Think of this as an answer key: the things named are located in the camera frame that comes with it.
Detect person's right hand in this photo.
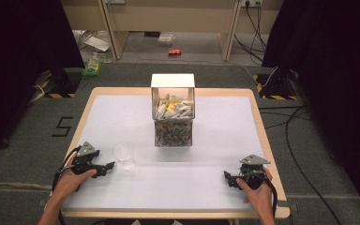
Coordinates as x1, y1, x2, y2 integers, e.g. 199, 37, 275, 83
235, 168, 277, 219

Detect clear glass cup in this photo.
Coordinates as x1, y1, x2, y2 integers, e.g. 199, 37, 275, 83
112, 141, 137, 172

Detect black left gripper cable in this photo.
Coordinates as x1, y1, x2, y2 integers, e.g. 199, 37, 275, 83
52, 145, 82, 225

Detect person's left hand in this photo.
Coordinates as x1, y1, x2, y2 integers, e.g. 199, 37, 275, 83
52, 155, 98, 205

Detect black stand base striped tape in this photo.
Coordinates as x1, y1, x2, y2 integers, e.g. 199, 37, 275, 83
252, 70, 299, 101
36, 67, 85, 99

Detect green plastic packet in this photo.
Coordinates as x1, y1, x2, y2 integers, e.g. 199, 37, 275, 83
82, 58, 103, 78

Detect black curtain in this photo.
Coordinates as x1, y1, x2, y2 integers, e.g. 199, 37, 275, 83
0, 0, 86, 163
262, 0, 360, 217

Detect beige wooden desk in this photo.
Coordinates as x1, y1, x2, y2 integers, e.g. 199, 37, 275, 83
59, 0, 284, 62

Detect white wall socket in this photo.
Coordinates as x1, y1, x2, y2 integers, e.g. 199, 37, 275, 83
241, 0, 263, 8

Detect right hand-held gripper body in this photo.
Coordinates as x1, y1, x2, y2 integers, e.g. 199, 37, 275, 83
237, 154, 272, 190

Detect pile of white packets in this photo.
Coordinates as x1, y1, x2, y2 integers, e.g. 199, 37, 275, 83
153, 93, 195, 120

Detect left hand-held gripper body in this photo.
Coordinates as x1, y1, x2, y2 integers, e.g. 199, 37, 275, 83
70, 141, 101, 176

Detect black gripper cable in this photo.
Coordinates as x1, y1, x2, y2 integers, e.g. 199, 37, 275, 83
262, 174, 279, 219
52, 145, 82, 225

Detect wooden table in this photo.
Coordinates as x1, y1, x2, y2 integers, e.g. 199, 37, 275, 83
60, 86, 292, 220

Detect crumpled clear plastic wrapping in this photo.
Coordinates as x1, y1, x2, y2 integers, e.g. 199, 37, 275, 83
72, 29, 114, 64

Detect clear plastic bag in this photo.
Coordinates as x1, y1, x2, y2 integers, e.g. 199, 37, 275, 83
157, 33, 176, 47

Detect pile of dark packets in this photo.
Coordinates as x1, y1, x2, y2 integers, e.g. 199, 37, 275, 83
155, 119, 193, 147

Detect clear box with white lid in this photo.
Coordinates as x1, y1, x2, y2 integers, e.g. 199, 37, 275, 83
150, 72, 197, 148

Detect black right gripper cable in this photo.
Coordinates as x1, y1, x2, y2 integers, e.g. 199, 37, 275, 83
262, 174, 279, 219

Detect black floor cables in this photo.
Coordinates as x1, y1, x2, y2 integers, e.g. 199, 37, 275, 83
233, 3, 345, 225

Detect white table mat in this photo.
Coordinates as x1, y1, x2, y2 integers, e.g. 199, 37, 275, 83
63, 95, 265, 211

